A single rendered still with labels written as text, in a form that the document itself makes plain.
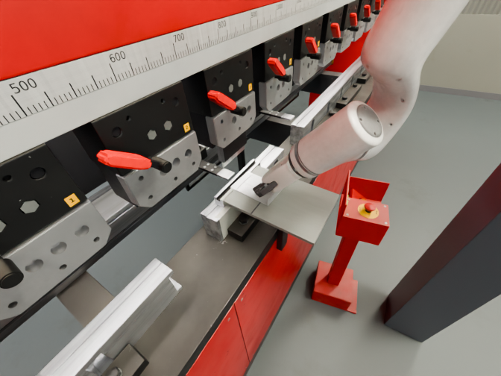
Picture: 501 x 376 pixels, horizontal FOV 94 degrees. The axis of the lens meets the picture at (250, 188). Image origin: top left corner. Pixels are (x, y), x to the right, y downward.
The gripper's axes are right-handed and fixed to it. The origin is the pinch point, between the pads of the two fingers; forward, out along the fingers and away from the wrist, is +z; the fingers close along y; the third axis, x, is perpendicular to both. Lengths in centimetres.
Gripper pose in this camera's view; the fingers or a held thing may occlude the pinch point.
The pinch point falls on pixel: (265, 183)
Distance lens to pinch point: 64.2
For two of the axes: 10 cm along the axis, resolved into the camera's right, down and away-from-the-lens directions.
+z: -4.8, 3.1, 8.2
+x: 6.5, 7.5, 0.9
